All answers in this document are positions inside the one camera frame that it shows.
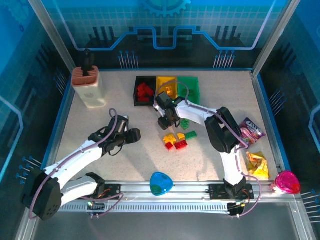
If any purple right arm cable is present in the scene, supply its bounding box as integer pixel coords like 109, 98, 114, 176
154, 81, 263, 218

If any aluminum frame post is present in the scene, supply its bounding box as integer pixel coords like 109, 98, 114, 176
251, 0, 300, 77
27, 0, 78, 72

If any cream knife block brown top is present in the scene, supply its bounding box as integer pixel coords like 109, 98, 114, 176
71, 66, 107, 109

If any green plastic bin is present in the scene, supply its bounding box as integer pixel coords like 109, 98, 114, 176
176, 76, 202, 106

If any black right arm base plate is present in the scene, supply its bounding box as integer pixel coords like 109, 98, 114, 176
208, 183, 253, 201

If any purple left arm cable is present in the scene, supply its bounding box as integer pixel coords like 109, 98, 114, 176
27, 107, 125, 219

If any yellow plastic bin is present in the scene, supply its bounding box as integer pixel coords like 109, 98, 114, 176
155, 76, 179, 101

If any slotted grey cable duct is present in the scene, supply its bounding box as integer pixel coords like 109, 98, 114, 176
58, 202, 231, 213

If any yellow snack bag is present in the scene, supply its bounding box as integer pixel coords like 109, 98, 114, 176
245, 150, 271, 179

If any purple candy bag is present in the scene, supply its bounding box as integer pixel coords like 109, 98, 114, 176
238, 117, 267, 147

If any black plastic bin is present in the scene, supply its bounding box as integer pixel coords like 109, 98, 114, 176
133, 76, 158, 108

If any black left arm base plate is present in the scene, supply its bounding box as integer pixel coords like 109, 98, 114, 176
82, 183, 122, 201

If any thin black cable loop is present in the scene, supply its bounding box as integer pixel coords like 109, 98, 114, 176
107, 144, 125, 156

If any aluminum mounting rail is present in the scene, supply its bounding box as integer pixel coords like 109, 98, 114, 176
69, 179, 277, 201

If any black knife handle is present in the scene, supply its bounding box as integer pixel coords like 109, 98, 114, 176
83, 48, 94, 77

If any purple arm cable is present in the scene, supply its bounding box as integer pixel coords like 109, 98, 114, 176
154, 81, 263, 218
27, 107, 125, 219

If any blue plastic bowl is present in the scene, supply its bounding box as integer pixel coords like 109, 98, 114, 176
149, 171, 174, 197

